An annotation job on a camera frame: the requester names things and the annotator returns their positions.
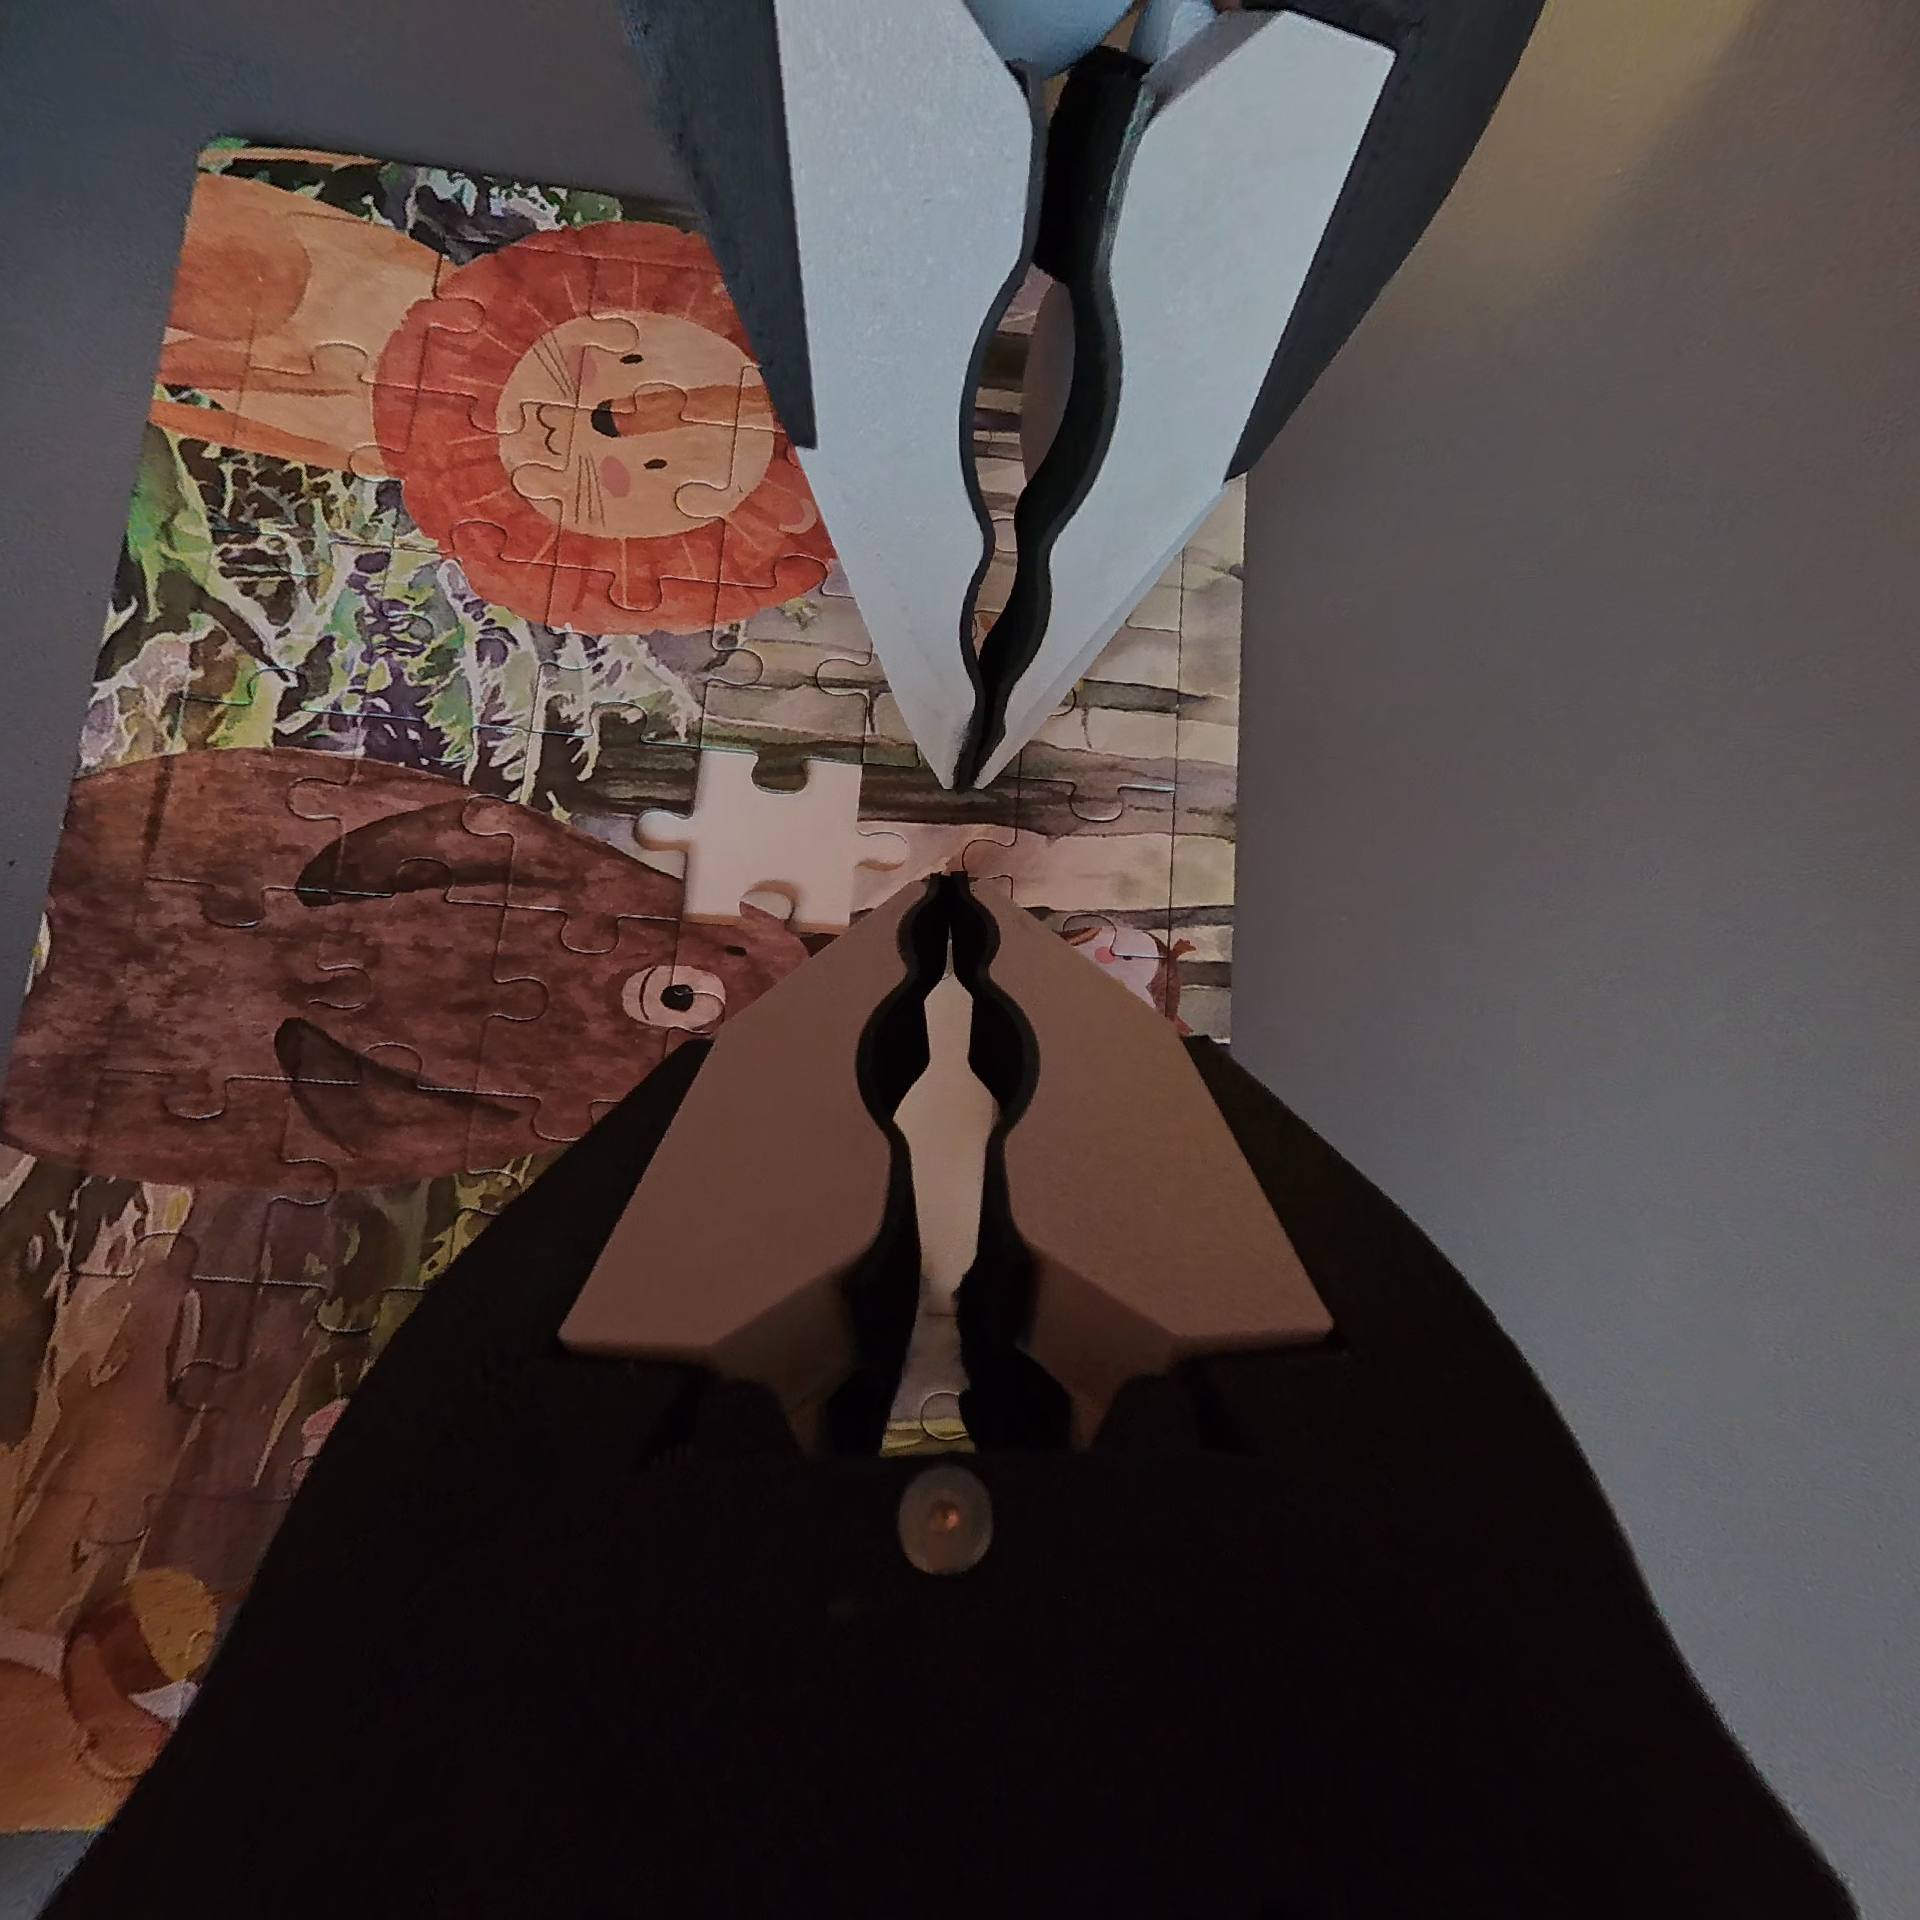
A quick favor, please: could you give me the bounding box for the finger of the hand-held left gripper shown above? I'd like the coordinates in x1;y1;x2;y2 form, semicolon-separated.
966;5;1399;791
776;0;1039;791

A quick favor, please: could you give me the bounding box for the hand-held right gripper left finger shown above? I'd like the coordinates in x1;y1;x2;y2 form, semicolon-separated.
558;883;952;1452

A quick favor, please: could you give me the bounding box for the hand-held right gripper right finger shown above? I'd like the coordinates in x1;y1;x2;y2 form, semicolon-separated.
952;880;1339;1452

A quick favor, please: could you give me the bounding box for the animal jigsaw puzzle board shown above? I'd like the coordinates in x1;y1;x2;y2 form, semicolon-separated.
0;138;1247;1829

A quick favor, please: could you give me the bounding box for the grey desk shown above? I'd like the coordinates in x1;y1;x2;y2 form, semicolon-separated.
0;0;1920;1920

